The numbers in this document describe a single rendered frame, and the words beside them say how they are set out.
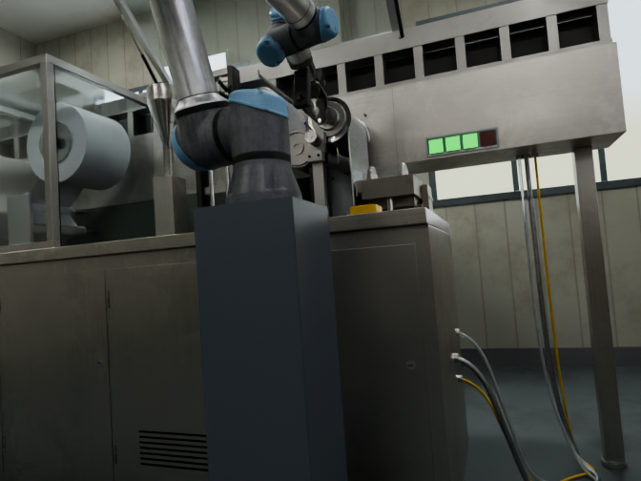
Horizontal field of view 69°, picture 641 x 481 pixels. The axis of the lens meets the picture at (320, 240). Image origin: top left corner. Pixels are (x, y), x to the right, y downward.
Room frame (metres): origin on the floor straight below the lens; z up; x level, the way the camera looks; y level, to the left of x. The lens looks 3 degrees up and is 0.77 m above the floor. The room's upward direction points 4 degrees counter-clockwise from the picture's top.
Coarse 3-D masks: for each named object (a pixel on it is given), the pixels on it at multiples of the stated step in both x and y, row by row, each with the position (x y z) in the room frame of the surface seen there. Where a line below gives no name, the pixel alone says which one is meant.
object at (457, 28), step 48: (528, 0) 1.57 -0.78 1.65; (576, 0) 1.52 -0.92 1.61; (336, 48) 1.82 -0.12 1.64; (384, 48) 1.75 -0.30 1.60; (432, 48) 1.73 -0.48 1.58; (480, 48) 1.70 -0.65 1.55; (528, 48) 1.64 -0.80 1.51; (576, 48) 1.53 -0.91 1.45; (144, 96) 2.15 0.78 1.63; (336, 96) 1.82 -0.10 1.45
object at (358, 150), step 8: (352, 136) 1.50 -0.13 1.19; (352, 144) 1.50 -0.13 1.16; (360, 144) 1.59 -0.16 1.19; (352, 152) 1.49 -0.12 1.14; (360, 152) 1.58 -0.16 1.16; (352, 160) 1.48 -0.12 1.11; (360, 160) 1.57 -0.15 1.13; (352, 168) 1.48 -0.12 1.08; (360, 168) 1.57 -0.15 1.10; (352, 176) 1.47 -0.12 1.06; (360, 176) 1.56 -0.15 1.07; (352, 184) 1.47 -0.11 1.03
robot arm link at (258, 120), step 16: (240, 96) 0.87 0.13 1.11; (256, 96) 0.86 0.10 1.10; (272, 96) 0.87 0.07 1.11; (224, 112) 0.90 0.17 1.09; (240, 112) 0.87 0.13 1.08; (256, 112) 0.86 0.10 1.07; (272, 112) 0.87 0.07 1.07; (224, 128) 0.89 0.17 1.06; (240, 128) 0.87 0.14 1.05; (256, 128) 0.86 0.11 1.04; (272, 128) 0.87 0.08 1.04; (288, 128) 0.92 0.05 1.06; (224, 144) 0.91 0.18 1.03; (240, 144) 0.87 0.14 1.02; (256, 144) 0.86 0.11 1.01; (272, 144) 0.87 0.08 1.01; (288, 144) 0.90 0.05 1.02
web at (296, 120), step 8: (256, 88) 1.58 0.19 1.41; (264, 88) 1.57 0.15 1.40; (288, 104) 1.64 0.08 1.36; (288, 112) 1.62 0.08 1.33; (296, 112) 1.70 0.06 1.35; (288, 120) 1.62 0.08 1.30; (296, 120) 1.69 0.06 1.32; (304, 120) 1.77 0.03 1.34; (352, 120) 1.52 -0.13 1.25; (296, 128) 1.68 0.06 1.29; (304, 128) 1.76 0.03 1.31; (352, 128) 1.51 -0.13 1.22; (360, 128) 1.61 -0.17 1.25; (360, 136) 1.60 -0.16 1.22; (328, 144) 1.64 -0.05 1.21; (328, 152) 1.63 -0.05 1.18; (336, 152) 1.72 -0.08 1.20; (328, 160) 1.64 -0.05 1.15; (336, 160) 1.71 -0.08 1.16; (296, 168) 1.56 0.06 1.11; (304, 168) 1.56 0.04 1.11
